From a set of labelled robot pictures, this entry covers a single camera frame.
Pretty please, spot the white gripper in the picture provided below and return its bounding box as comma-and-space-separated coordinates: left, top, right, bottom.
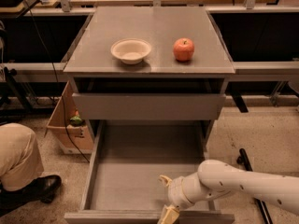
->
157, 175, 193, 224

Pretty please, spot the grey drawer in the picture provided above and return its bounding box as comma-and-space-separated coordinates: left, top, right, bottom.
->
64, 119, 235, 224
72, 93, 225, 120

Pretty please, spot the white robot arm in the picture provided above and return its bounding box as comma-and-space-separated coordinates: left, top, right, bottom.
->
157, 160, 299, 224

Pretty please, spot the grey top drawer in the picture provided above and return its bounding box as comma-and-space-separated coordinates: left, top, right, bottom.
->
72, 93, 225, 120

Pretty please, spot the grey drawer cabinet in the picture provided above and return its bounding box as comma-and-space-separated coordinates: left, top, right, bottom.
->
64, 7, 235, 143

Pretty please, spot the cardboard box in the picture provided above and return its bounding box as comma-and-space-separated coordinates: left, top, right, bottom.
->
47, 83, 93, 154

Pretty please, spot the green toy in box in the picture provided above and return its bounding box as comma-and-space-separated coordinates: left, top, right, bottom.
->
69, 111, 83, 127

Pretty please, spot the black leather shoe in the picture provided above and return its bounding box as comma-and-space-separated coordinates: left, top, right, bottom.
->
0, 175, 62, 217

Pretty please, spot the red apple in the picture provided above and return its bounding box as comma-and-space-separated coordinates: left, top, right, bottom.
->
173, 38, 194, 62

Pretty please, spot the white paper bowl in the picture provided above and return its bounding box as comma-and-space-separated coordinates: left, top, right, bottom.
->
110, 38, 151, 64

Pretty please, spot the person's khaki trouser leg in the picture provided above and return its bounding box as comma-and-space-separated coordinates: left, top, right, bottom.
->
0, 123, 44, 191

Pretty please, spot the black power cable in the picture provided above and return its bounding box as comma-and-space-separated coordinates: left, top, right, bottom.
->
13, 0, 92, 164

